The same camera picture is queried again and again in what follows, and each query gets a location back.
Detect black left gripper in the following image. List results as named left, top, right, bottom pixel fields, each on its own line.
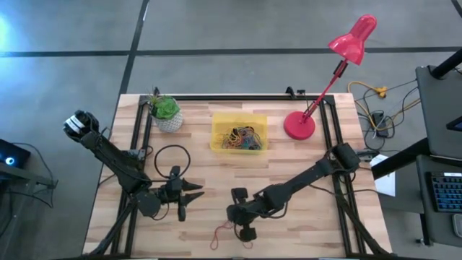
left=158, top=165, right=206, bottom=222

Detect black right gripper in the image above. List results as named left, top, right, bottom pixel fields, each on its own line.
left=226, top=186, right=259, bottom=243

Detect yellow rubber band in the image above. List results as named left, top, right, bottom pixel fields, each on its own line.
left=215, top=129, right=239, bottom=150

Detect blue rubber band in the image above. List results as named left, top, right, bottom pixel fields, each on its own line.
left=240, top=128, right=264, bottom=151

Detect rubber bands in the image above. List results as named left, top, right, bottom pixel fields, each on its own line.
left=223, top=126, right=253, bottom=150

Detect yellow translucent plastic bin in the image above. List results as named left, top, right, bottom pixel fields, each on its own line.
left=209, top=111, right=269, bottom=155

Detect green succulent in patterned pot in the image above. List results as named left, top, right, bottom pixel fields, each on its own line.
left=147, top=92, right=184, bottom=134

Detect red desk lamp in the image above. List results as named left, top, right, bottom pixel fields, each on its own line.
left=283, top=14, right=378, bottom=141

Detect white paper sheet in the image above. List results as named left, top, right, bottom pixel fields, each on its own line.
left=368, top=154, right=397, bottom=198

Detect black side stand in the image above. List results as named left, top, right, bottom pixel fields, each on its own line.
left=0, top=164, right=59, bottom=260

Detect black power adapter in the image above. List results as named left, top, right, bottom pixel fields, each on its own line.
left=370, top=110, right=391, bottom=139

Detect black box with blue light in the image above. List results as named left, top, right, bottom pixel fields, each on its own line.
left=0, top=139, right=32, bottom=170

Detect dark grey desk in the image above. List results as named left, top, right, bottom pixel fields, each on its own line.
left=371, top=136, right=462, bottom=248

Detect backlit keyboard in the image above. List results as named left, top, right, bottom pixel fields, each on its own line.
left=428, top=171, right=462, bottom=214

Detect black phone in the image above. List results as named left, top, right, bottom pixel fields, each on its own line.
left=446, top=115, right=462, bottom=133

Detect black pole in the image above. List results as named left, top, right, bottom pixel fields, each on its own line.
left=430, top=48, right=462, bottom=79

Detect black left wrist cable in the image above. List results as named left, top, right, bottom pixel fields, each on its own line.
left=154, top=144, right=192, bottom=181

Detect black aluminium table frame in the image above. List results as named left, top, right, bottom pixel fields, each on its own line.
left=82, top=92, right=393, bottom=259

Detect yellow floor cable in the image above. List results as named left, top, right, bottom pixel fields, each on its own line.
left=346, top=80, right=422, bottom=133

